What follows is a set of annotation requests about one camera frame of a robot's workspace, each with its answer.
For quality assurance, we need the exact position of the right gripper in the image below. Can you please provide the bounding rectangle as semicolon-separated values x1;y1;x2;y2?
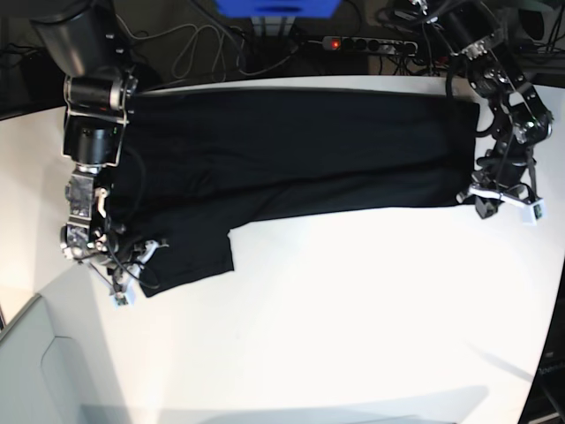
60;223;168;296

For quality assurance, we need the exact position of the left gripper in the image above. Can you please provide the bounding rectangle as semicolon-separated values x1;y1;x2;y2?
456;146;542;220

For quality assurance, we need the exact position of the black T-shirt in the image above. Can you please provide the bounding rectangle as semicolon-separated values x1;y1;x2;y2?
109;89;479;297

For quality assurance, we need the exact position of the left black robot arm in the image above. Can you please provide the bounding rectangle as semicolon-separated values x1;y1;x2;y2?
414;1;554;225

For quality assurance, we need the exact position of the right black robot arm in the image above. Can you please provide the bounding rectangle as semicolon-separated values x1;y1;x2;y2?
30;1;162;306

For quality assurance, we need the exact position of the grey power strip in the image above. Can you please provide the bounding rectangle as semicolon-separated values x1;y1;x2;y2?
321;35;418;57

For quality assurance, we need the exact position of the blue box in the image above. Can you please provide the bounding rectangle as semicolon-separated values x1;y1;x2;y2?
215;0;341;19

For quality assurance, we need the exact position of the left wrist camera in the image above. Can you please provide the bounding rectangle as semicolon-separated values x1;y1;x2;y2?
521;199;546;226

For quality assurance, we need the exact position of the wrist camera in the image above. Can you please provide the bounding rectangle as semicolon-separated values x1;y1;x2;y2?
110;288;136;307
521;199;546;226

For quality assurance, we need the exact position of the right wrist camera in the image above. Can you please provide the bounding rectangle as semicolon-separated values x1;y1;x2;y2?
110;288;136;307

